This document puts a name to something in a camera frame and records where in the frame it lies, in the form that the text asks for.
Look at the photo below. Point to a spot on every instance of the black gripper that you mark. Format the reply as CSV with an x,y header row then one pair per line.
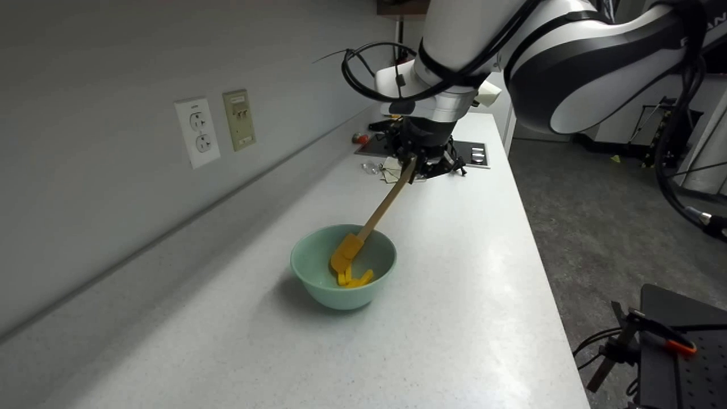
x,y
423,136

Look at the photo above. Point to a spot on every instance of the wooden spoon with orange head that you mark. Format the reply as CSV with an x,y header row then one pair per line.
x,y
377,212

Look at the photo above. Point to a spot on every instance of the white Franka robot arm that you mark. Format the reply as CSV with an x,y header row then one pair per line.
x,y
605,59

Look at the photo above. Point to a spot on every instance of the mint green bowl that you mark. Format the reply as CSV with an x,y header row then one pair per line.
x,y
319,284

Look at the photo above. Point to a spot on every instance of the beige crumpled cloth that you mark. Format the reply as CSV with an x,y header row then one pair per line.
x,y
388,174

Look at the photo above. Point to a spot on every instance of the black glass cooktop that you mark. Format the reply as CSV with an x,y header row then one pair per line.
x,y
477,155

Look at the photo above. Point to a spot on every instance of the small red object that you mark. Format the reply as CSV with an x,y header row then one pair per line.
x,y
361,136

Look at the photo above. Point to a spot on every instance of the yellow food pieces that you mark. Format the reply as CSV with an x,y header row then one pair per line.
x,y
356,277

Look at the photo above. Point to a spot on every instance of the black perforated breadboard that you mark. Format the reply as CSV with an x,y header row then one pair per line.
x,y
683,377

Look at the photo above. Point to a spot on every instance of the wooden wall cabinet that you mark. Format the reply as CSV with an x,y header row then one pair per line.
x,y
400,4

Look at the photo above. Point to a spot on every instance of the beige wall switch plate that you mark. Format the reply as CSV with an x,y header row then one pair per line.
x,y
240,118

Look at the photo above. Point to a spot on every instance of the white wall outlet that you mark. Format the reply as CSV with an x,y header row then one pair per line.
x,y
198,132

